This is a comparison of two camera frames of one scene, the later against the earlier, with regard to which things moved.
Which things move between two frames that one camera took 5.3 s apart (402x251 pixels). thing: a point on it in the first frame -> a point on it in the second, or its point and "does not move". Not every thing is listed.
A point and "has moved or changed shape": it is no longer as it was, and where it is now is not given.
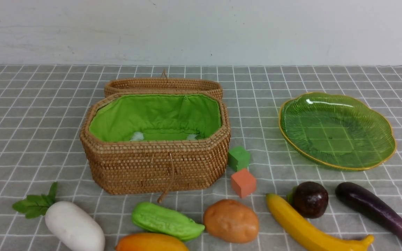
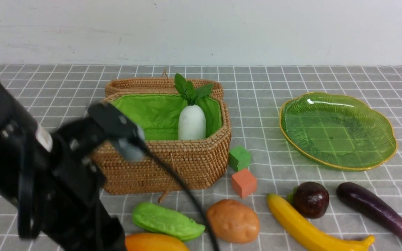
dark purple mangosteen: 310,199 does not move
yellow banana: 314,237 does not move
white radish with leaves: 71,226 has moved or changed shape
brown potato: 231,220 does not move
